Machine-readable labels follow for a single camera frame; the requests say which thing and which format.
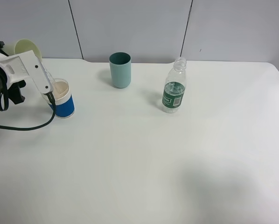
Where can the teal plastic cup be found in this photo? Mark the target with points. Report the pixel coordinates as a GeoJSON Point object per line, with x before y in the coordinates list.
{"type": "Point", "coordinates": [120, 67]}

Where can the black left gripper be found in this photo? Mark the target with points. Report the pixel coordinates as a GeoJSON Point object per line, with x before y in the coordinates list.
{"type": "Point", "coordinates": [13, 93]}

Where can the blue white paper cup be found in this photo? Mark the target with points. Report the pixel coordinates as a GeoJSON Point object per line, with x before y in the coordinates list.
{"type": "Point", "coordinates": [64, 105]}

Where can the clear bottle green label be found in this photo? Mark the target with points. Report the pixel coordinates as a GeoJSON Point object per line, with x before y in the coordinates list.
{"type": "Point", "coordinates": [175, 86]}

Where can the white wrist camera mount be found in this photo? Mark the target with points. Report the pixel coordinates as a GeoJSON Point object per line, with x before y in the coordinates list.
{"type": "Point", "coordinates": [23, 66]}

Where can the pale green plastic cup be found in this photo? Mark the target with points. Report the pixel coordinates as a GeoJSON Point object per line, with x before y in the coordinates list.
{"type": "Point", "coordinates": [24, 45]}

